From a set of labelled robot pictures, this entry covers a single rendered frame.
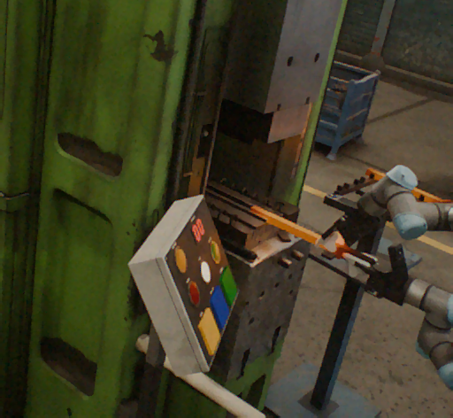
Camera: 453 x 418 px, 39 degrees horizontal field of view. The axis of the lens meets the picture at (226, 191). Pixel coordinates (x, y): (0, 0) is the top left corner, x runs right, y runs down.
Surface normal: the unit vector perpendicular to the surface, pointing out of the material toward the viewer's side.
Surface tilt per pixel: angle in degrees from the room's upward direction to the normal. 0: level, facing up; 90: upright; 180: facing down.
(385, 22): 90
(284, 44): 90
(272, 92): 90
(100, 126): 89
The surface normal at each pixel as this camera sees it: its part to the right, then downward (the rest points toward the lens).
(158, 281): -0.21, 0.37
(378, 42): -0.58, 0.23
